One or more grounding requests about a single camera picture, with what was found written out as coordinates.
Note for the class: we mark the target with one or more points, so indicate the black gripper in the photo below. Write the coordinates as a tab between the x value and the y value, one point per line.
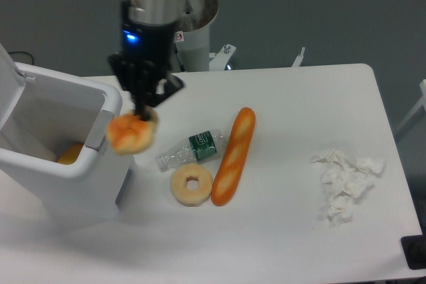
143	67

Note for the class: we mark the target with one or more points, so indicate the round orange bread bun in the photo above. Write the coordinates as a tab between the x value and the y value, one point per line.
128	134

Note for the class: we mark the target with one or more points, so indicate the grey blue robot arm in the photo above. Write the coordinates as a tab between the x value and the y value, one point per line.
151	12

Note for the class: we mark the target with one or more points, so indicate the yellow item inside trash can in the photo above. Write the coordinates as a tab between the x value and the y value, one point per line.
71	154

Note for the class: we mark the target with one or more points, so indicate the white trash can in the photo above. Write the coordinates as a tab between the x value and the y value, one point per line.
43	113

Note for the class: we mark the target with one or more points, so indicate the clear bottle green label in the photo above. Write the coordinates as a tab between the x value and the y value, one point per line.
198	148

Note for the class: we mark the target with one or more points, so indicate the long orange baguette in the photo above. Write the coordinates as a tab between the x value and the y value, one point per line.
232	165

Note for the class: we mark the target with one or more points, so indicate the crumpled white tissue paper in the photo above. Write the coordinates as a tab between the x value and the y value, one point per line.
345	181

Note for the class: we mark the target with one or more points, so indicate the black device at table edge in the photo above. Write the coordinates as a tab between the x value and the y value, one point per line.
414	251

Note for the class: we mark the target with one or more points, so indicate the ring-shaped donut bread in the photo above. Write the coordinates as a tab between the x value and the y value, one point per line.
191	184

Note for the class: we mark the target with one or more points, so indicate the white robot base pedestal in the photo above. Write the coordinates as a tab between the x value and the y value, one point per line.
192	39

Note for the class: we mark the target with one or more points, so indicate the white frame at right edge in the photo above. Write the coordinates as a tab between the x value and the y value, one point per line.
414	115

